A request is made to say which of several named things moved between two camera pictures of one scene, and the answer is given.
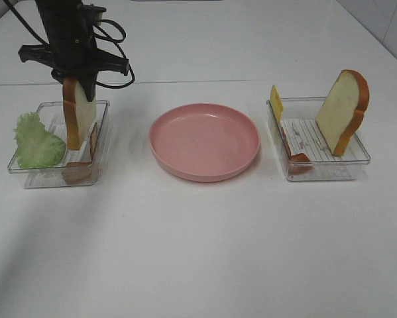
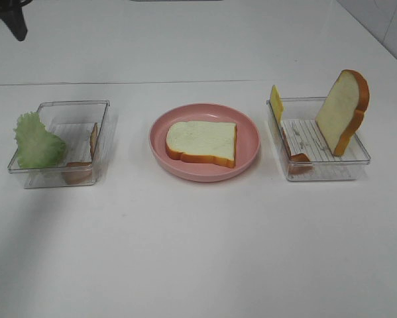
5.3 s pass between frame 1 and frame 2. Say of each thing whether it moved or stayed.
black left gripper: moved
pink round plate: stayed
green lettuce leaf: stayed
